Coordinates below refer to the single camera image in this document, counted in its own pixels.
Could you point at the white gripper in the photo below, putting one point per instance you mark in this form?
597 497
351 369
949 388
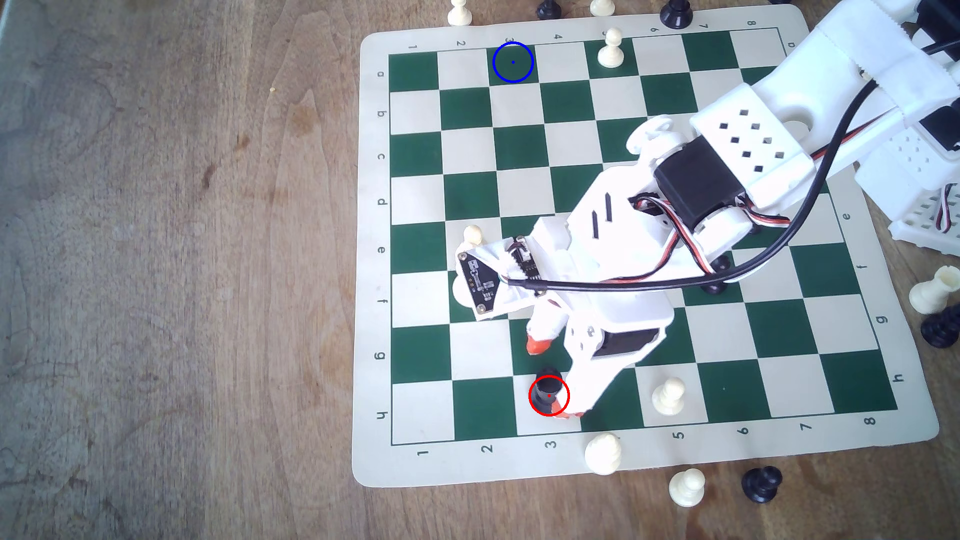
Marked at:
629 343

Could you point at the black rook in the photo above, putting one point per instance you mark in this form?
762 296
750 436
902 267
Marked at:
544 386

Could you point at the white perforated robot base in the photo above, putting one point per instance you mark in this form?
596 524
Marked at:
919 225

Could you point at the green white chess mat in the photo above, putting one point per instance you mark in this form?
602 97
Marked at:
420 300

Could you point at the white chess piece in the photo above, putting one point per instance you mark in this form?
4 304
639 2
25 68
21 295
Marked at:
602 7
932 292

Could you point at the black chess piece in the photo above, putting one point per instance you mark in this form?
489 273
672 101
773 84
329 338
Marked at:
943 328
676 13

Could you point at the white pawn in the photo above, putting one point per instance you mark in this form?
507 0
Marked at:
611 52
687 489
460 13
667 399
603 454

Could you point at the tall white bishop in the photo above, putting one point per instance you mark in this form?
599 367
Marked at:
472 235

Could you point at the black pawn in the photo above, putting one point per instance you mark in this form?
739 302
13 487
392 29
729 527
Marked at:
762 484
548 9
712 287

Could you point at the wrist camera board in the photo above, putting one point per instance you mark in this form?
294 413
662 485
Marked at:
480 281

